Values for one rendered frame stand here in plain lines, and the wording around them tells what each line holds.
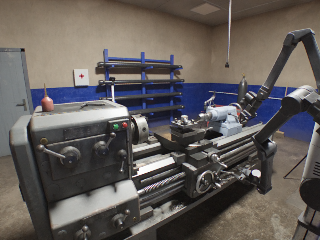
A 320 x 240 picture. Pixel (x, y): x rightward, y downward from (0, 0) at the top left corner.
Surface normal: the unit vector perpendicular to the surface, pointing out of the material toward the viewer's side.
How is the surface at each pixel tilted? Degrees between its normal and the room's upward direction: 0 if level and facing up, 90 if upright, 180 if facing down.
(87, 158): 90
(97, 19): 90
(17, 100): 90
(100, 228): 90
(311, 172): 99
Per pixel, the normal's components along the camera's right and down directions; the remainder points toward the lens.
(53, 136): 0.56, 0.21
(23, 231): 0.00, -0.97
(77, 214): 0.29, -0.71
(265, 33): -0.83, 0.14
